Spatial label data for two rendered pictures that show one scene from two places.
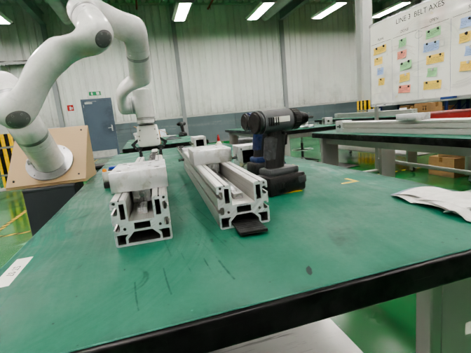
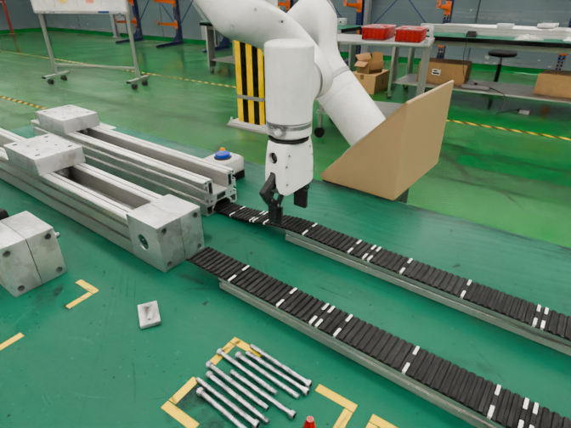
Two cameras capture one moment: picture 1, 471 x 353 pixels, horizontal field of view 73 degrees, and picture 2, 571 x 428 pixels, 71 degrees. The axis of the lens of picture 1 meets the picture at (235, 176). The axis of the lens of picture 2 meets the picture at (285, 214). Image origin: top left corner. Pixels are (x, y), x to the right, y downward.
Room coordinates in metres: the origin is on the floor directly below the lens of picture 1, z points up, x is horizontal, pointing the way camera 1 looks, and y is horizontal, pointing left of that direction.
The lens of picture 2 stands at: (2.06, -0.08, 1.23)
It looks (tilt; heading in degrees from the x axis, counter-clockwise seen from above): 29 degrees down; 139
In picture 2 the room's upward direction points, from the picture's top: straight up
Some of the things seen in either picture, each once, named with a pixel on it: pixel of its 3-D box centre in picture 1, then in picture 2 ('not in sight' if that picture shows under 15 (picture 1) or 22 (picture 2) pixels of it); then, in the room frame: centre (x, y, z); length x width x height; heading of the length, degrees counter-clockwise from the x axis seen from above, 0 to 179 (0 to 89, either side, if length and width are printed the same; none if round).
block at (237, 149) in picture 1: (243, 156); (28, 249); (1.31, -0.04, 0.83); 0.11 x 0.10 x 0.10; 102
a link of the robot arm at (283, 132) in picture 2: (146, 120); (288, 127); (1.52, 0.39, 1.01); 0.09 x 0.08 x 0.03; 103
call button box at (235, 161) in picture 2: (118, 176); (221, 168); (1.19, 0.44, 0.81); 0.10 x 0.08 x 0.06; 102
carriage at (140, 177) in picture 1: (141, 180); (69, 122); (0.70, 0.21, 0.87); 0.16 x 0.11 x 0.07; 12
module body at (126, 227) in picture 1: (148, 182); (119, 154); (0.94, 0.26, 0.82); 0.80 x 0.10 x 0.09; 12
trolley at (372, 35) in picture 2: not in sight; (369, 81); (-0.31, 2.97, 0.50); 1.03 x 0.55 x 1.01; 27
